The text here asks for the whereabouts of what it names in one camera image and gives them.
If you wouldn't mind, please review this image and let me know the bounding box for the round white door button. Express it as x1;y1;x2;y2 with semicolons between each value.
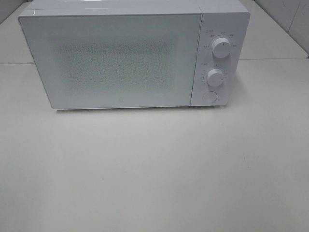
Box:
202;91;217;105

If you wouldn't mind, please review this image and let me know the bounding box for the white timer knob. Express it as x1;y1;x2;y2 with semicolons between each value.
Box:
204;69;225;87

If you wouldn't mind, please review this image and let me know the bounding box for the white microwave door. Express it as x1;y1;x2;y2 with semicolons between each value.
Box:
19;14;201;110

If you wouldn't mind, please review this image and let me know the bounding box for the white microwave oven body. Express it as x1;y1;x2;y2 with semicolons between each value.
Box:
18;0;250;107

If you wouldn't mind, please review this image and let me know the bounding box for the upper white power knob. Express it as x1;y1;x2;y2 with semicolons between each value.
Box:
210;36;232;58

